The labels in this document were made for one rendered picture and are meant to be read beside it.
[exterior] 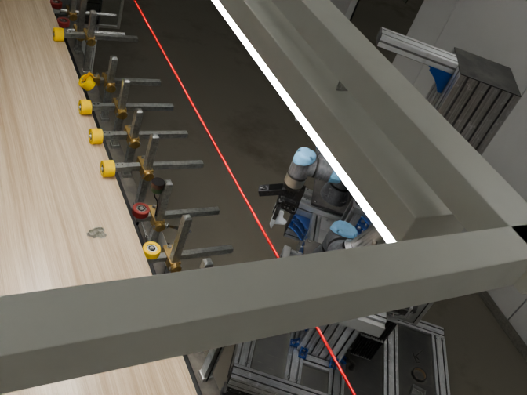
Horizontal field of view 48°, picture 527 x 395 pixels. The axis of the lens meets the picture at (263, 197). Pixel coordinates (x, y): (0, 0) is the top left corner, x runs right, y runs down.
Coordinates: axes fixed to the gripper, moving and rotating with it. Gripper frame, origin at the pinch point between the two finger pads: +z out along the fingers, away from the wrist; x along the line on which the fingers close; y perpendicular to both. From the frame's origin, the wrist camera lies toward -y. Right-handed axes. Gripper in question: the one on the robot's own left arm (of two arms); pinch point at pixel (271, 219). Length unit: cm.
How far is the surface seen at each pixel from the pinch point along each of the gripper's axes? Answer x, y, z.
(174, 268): 1, -31, 47
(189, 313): -150, -20, -114
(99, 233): 0, -66, 40
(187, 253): 12, -28, 47
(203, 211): 42, -28, 46
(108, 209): 17, -68, 42
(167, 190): 24, -46, 25
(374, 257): -136, -5, -114
